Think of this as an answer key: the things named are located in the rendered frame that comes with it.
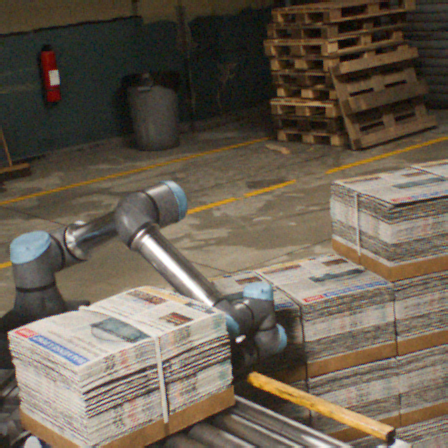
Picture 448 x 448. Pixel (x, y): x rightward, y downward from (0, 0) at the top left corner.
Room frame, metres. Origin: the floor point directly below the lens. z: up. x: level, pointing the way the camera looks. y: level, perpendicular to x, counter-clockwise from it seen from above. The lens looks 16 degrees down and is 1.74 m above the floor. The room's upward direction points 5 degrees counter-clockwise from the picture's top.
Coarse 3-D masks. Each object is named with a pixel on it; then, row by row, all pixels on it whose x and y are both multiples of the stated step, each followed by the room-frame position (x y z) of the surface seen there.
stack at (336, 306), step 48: (240, 288) 2.62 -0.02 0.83; (288, 288) 2.58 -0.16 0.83; (336, 288) 2.54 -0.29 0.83; (384, 288) 2.52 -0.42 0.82; (432, 288) 2.58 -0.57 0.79; (288, 336) 2.42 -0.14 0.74; (336, 336) 2.47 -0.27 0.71; (384, 336) 2.52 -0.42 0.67; (288, 384) 2.42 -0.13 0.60; (336, 384) 2.47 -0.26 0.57; (384, 384) 2.52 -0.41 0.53; (432, 384) 2.57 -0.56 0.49; (432, 432) 2.57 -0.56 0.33
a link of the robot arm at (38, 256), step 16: (16, 240) 2.60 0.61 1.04; (32, 240) 2.58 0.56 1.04; (48, 240) 2.59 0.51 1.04; (16, 256) 2.55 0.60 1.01; (32, 256) 2.54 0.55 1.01; (48, 256) 2.57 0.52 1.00; (64, 256) 2.61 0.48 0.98; (16, 272) 2.55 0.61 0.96; (32, 272) 2.54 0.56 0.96; (48, 272) 2.56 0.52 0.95
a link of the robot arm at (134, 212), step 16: (128, 208) 2.33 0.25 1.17; (144, 208) 2.33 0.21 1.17; (128, 224) 2.29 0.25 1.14; (144, 224) 2.29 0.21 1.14; (128, 240) 2.28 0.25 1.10; (144, 240) 2.27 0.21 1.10; (160, 240) 2.27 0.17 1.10; (144, 256) 2.27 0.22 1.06; (160, 256) 2.24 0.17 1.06; (176, 256) 2.24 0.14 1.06; (160, 272) 2.24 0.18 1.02; (176, 272) 2.21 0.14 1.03; (192, 272) 2.21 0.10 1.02; (176, 288) 2.21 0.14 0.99; (192, 288) 2.18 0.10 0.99; (208, 288) 2.18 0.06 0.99; (208, 304) 2.15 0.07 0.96; (224, 304) 2.15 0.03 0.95; (240, 304) 2.18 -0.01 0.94; (240, 320) 2.13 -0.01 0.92
